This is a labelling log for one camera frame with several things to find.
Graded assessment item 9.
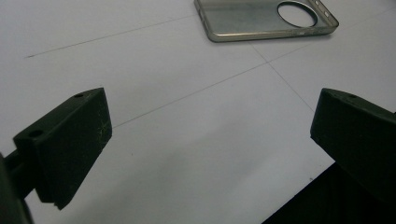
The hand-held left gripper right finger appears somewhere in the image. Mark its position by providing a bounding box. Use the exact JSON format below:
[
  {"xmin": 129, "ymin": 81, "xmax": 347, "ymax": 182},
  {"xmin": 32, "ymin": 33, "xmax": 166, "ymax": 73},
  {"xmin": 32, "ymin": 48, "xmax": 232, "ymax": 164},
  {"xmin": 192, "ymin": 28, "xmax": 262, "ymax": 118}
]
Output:
[{"xmin": 309, "ymin": 88, "xmax": 396, "ymax": 208}]

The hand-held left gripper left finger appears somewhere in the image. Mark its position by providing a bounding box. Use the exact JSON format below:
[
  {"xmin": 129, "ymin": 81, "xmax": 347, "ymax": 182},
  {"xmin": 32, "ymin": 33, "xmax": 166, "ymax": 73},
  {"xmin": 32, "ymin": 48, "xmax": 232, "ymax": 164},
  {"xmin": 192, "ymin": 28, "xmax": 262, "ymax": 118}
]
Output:
[{"xmin": 12, "ymin": 87, "xmax": 113, "ymax": 211}]

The grey translucent phone case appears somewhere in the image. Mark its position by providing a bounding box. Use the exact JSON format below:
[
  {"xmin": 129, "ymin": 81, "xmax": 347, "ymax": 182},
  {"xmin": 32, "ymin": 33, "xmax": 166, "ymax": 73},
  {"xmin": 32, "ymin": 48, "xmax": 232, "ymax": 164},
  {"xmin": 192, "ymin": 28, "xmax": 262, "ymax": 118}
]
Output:
[{"xmin": 193, "ymin": 0, "xmax": 340, "ymax": 43}]

